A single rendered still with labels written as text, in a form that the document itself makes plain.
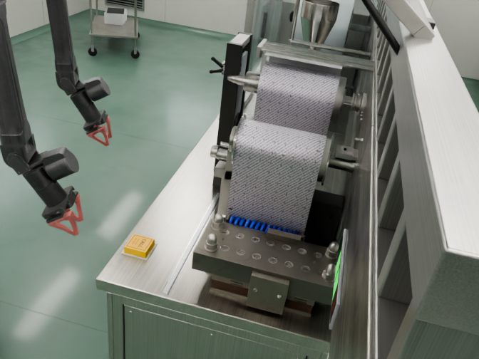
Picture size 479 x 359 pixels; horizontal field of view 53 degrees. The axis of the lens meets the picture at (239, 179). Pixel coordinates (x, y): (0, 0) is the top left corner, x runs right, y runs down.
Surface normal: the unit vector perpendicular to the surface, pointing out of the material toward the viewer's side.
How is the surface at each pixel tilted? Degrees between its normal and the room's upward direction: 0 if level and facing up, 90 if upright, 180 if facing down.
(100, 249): 0
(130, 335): 90
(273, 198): 90
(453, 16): 90
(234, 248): 0
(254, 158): 90
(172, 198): 0
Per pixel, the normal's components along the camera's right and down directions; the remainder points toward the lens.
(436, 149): 0.11, -0.84
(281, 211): -0.24, 0.48
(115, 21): 0.04, 0.53
